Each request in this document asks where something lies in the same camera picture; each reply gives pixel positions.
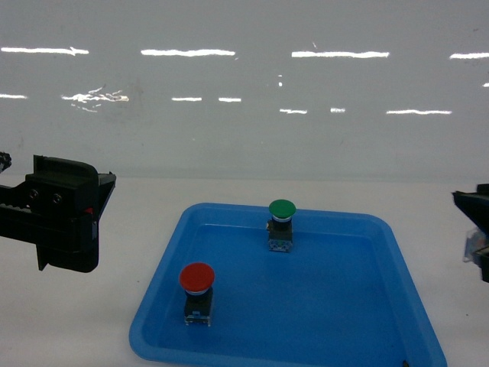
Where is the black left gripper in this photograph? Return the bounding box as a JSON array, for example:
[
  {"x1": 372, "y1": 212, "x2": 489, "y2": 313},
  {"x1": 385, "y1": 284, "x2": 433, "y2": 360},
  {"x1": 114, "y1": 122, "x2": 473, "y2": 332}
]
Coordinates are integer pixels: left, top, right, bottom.
[{"x1": 1, "y1": 155, "x2": 116, "y2": 273}]

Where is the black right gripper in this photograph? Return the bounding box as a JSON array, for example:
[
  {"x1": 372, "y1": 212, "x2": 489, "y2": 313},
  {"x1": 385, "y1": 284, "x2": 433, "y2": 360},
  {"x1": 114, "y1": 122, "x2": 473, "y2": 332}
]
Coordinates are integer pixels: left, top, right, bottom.
[{"x1": 452, "y1": 183, "x2": 488, "y2": 283}]

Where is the green mushroom push button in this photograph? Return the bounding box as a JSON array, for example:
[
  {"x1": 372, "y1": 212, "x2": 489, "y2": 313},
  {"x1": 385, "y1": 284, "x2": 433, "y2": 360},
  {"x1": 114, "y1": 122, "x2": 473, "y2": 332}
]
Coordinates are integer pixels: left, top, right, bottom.
[{"x1": 267, "y1": 199, "x2": 296, "y2": 252}]

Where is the red mushroom push button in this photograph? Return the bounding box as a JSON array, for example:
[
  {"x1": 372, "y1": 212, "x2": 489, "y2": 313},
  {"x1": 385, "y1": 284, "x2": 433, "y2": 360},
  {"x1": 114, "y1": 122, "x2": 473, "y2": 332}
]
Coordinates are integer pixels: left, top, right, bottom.
[{"x1": 179, "y1": 262, "x2": 215, "y2": 327}]

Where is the blue plastic tray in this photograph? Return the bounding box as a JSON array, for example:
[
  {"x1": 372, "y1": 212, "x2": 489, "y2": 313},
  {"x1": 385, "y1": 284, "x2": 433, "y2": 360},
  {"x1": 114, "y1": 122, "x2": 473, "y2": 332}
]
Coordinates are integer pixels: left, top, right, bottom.
[{"x1": 129, "y1": 203, "x2": 446, "y2": 366}]

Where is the yellow mushroom push button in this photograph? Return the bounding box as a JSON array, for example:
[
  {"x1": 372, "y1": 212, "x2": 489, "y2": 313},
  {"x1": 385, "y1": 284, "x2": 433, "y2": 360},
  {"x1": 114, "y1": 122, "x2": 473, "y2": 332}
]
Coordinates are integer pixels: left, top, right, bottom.
[{"x1": 463, "y1": 228, "x2": 488, "y2": 266}]

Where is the white board panel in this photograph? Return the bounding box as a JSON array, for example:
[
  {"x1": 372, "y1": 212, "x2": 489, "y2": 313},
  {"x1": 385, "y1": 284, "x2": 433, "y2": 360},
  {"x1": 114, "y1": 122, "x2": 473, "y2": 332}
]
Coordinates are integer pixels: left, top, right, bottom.
[{"x1": 1, "y1": 1, "x2": 488, "y2": 182}]

